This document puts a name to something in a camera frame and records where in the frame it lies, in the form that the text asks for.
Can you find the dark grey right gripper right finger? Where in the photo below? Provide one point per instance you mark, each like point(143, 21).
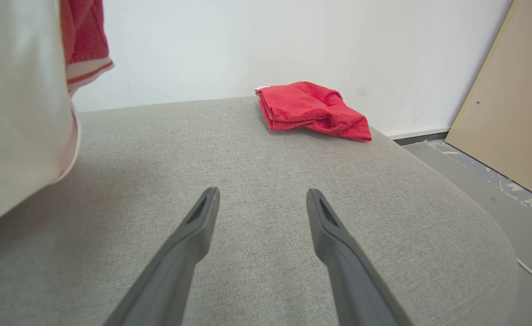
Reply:
point(352, 276)

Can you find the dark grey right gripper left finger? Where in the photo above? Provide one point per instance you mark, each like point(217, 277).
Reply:
point(175, 271)

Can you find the red shorts white stripe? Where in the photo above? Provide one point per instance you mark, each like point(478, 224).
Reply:
point(311, 108)

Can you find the red white basketball jersey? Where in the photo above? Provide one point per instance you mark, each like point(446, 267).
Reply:
point(16, 113)

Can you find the grey fabric ottoman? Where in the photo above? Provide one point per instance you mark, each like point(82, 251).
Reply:
point(248, 158)

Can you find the light wooden board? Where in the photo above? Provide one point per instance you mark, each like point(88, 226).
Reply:
point(515, 113)

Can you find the white wall baseboard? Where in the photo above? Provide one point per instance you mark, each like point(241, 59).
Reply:
point(418, 132)

